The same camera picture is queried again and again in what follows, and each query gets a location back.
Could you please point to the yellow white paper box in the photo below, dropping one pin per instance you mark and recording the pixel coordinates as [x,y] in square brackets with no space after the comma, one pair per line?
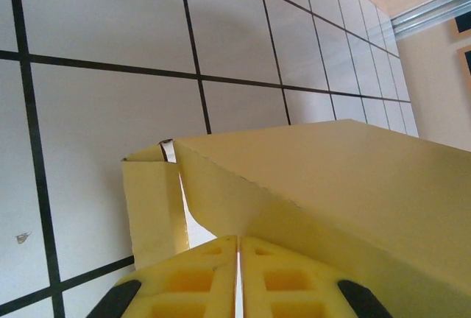
[331,185]

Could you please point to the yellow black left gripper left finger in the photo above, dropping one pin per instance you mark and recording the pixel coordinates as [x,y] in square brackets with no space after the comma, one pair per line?
[184,285]

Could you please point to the aluminium corner post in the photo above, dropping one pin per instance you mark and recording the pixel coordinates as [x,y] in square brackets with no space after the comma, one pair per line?
[430,14]

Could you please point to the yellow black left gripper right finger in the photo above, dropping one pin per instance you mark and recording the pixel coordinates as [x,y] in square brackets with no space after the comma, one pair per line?
[287,285]

